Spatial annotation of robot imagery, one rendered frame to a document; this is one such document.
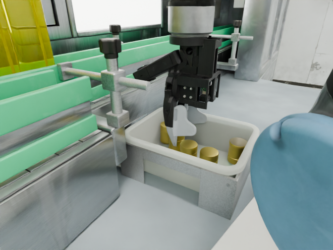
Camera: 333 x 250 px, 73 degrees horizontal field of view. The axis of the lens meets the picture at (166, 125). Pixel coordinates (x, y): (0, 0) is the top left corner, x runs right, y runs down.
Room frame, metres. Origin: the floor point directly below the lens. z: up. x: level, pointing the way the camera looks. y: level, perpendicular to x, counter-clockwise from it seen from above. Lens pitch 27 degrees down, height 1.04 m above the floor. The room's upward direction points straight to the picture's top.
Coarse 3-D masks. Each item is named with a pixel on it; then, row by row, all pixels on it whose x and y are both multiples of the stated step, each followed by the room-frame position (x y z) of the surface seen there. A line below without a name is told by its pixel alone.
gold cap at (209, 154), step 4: (204, 148) 0.36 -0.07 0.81; (208, 148) 0.36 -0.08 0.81; (212, 148) 0.36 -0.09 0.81; (200, 152) 0.34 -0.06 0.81; (204, 152) 0.34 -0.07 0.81; (208, 152) 0.34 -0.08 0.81; (212, 152) 0.34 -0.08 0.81; (216, 152) 0.34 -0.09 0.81; (200, 156) 0.34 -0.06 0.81; (204, 156) 0.33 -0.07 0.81; (208, 156) 0.33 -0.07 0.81; (212, 156) 0.33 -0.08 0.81; (216, 156) 0.33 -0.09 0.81; (208, 160) 0.33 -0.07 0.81; (212, 160) 0.33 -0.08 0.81; (216, 160) 0.33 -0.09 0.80
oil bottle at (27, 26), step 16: (16, 0) 0.35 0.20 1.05; (32, 0) 0.37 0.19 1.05; (16, 16) 0.34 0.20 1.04; (32, 16) 0.36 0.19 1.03; (16, 32) 0.34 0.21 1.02; (32, 32) 0.36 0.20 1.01; (16, 48) 0.33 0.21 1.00; (32, 48) 0.35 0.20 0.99; (48, 48) 0.37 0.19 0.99; (32, 64) 0.34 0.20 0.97; (48, 64) 0.37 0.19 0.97
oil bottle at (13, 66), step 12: (0, 0) 0.33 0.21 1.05; (0, 12) 0.32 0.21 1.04; (0, 24) 0.32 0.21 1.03; (0, 36) 0.31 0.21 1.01; (0, 48) 0.31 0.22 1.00; (12, 48) 0.32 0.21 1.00; (0, 60) 0.31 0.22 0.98; (12, 60) 0.32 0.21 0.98; (0, 72) 0.30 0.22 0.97; (12, 72) 0.31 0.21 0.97
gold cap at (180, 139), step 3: (177, 138) 0.40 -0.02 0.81; (180, 138) 0.41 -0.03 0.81; (183, 138) 0.41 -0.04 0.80; (177, 141) 0.41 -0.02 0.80; (180, 141) 0.41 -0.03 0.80; (171, 144) 0.41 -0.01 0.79; (177, 144) 0.40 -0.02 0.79; (168, 147) 0.42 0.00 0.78; (171, 147) 0.41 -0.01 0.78; (174, 147) 0.41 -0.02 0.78; (177, 147) 0.41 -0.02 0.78; (177, 150) 0.40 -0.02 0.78
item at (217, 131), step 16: (160, 112) 0.47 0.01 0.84; (128, 128) 0.38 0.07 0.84; (144, 128) 0.41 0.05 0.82; (208, 128) 0.44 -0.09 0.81; (224, 128) 0.42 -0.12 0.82; (240, 128) 0.40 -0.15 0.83; (256, 128) 0.38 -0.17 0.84; (144, 144) 0.33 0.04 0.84; (160, 144) 0.44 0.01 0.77; (208, 144) 0.43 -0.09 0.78; (224, 144) 0.41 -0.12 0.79; (192, 160) 0.28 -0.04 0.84; (224, 160) 0.38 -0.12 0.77; (240, 160) 0.28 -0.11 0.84
